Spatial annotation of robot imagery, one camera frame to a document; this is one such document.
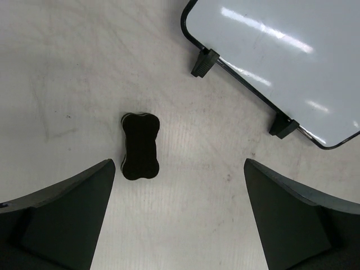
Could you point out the black whiteboard eraser green felt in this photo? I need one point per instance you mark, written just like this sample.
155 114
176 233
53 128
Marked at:
140 159

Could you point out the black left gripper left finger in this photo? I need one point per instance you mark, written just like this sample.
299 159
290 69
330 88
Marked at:
58 226

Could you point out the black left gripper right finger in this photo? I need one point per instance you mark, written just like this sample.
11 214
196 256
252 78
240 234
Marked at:
301 227

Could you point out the black-framed small whiteboard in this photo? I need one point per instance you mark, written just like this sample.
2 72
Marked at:
303 56

